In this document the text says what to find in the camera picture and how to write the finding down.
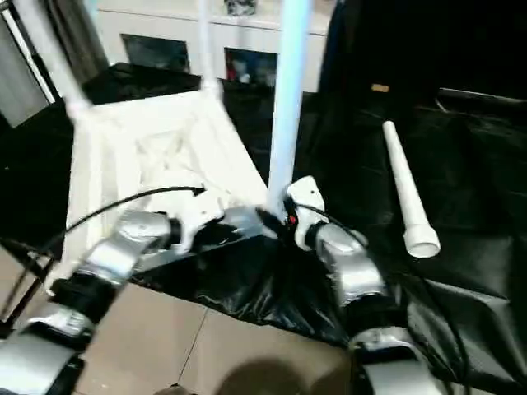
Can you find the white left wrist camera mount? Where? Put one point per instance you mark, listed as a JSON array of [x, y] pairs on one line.
[[201, 214]]

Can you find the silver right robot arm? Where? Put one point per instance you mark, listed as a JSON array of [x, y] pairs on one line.
[[354, 263]]

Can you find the grey speckled ornament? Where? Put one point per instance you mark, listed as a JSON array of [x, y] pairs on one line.
[[241, 6]]

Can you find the dark brown rounded object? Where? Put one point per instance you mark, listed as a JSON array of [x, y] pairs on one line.
[[175, 389]]

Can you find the black mat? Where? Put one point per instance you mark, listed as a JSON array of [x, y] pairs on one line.
[[267, 288]]

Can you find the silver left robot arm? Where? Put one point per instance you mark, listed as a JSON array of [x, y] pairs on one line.
[[123, 243]]

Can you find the long black bar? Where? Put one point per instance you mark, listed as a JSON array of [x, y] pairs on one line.
[[481, 94]]

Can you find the white cup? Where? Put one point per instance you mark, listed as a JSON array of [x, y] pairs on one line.
[[245, 78]]

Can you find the black folding table frame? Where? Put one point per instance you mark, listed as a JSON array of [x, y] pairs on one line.
[[24, 271]]

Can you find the white plastic table leg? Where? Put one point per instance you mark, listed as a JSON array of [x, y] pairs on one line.
[[405, 181], [208, 41], [288, 90], [62, 61]]

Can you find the white plastic table top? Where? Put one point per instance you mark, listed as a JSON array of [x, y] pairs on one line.
[[156, 136]]

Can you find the grey curtain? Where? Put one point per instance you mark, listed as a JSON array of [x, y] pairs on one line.
[[78, 37]]

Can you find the white cabinet with glass doors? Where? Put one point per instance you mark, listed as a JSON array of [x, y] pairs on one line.
[[164, 20]]

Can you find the small tan tag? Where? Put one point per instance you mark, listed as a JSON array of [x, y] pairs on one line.
[[379, 87]]

